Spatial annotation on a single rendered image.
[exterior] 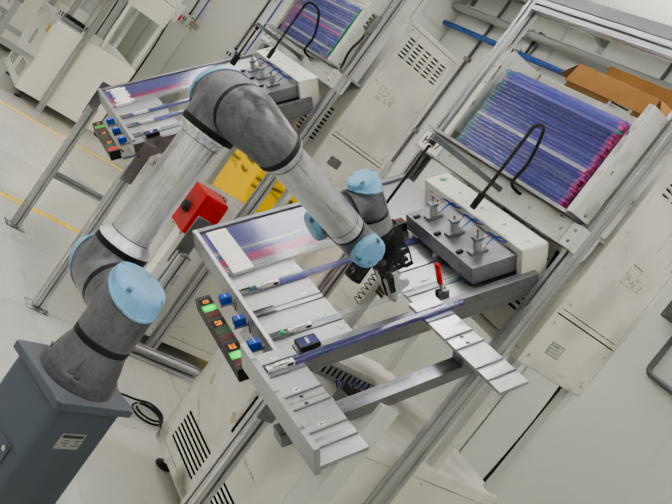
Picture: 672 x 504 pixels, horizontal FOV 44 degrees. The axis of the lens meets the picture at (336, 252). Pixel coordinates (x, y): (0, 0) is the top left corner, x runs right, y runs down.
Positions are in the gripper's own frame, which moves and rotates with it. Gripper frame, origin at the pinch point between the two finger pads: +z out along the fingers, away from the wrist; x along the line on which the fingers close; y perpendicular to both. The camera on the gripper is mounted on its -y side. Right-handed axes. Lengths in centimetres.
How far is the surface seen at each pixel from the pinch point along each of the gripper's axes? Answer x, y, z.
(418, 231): 20.8, 20.3, 1.7
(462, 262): -1.6, 20.7, -0.1
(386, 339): -10.1, -7.1, 2.6
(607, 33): 25, 92, -26
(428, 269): 7.5, 15.0, 4.2
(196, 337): 135, -43, 83
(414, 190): 49, 34, 8
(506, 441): 74, 57, 169
